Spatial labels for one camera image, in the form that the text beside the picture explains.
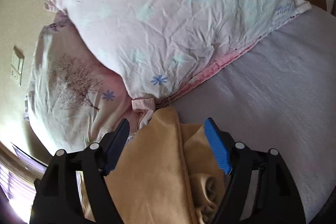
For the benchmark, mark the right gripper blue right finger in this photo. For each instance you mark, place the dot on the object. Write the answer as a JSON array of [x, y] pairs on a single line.
[[221, 143]]

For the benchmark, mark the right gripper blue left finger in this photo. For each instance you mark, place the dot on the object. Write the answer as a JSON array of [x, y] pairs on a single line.
[[115, 142]]

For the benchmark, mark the tan shirt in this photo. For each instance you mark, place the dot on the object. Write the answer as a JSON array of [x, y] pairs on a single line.
[[167, 174]]

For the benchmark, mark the tree print pillow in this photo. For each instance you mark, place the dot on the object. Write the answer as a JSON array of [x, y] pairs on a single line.
[[74, 100]]

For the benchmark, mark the black television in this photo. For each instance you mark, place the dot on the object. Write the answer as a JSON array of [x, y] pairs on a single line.
[[30, 162]]

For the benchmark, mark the grey bed sheet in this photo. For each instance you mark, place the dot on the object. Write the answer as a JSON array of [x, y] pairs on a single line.
[[282, 94]]

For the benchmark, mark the window with curtain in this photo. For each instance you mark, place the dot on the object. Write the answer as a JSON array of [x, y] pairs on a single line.
[[17, 183]]

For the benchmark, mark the pink floral pillow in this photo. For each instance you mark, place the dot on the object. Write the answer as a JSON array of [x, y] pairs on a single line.
[[162, 49]]

